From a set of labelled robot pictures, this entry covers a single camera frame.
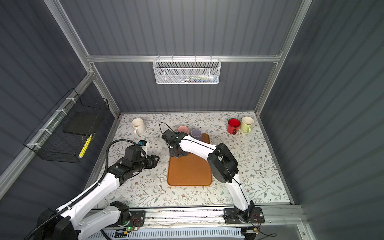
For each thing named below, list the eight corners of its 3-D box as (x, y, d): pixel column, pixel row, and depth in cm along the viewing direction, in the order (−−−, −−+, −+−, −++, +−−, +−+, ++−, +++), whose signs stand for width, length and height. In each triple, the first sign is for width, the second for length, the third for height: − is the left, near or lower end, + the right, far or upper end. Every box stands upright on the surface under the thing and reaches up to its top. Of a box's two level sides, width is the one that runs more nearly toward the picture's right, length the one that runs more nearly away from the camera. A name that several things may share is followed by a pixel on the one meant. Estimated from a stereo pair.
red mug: (228, 136, 108) (230, 130, 103) (226, 124, 116) (227, 118, 110) (240, 136, 108) (242, 130, 103) (237, 124, 116) (239, 118, 110)
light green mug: (237, 134, 109) (241, 124, 101) (240, 124, 115) (244, 115, 107) (248, 137, 108) (252, 128, 99) (250, 127, 114) (254, 118, 105)
